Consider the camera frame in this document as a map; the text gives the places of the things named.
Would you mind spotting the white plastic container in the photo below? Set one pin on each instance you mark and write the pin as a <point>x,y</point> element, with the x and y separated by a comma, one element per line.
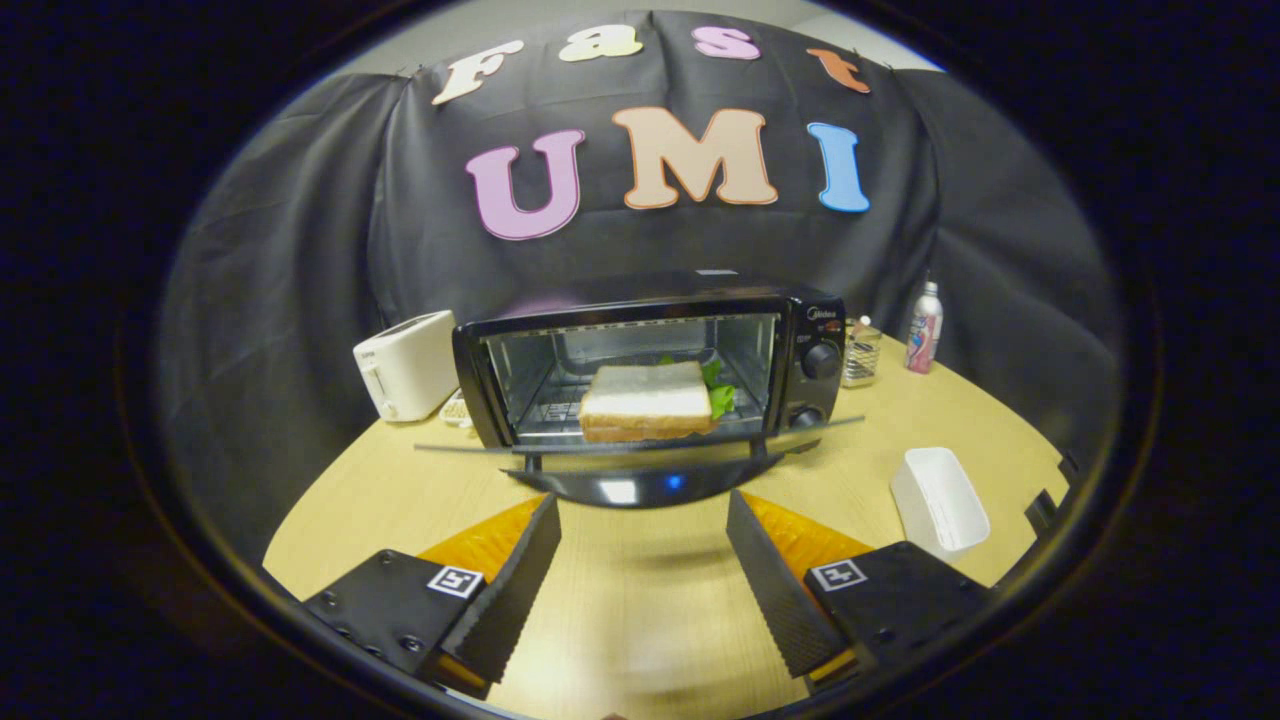
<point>925,510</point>

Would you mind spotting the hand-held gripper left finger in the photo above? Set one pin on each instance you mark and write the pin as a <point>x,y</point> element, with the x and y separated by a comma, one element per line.
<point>515,590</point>

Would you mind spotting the small white object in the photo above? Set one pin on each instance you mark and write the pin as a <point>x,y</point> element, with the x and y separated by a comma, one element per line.
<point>457,410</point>

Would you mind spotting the clear glass jar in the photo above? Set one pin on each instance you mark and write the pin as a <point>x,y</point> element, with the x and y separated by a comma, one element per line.
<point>861,355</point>

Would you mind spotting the white pop-up toaster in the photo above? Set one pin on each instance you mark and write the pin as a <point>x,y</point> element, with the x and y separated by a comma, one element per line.
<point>405,365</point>

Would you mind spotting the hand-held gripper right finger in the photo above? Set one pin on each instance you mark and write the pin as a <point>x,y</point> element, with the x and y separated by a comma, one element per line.
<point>775,590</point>

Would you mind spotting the black toaster oven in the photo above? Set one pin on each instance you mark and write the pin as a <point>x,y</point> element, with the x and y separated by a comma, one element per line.
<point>825,330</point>

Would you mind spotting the black chair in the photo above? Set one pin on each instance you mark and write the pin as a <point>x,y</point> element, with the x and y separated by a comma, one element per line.
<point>1045,510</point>

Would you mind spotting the pink label drink bottle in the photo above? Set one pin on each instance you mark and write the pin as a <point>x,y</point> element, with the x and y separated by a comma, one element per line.
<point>924,335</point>

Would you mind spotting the white bread lettuce sandwich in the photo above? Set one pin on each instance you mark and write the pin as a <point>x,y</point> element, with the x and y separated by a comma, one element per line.
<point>645,400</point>

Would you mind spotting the black backdrop cloth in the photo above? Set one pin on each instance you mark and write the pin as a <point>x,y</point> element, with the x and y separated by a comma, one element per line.
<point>300,260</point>

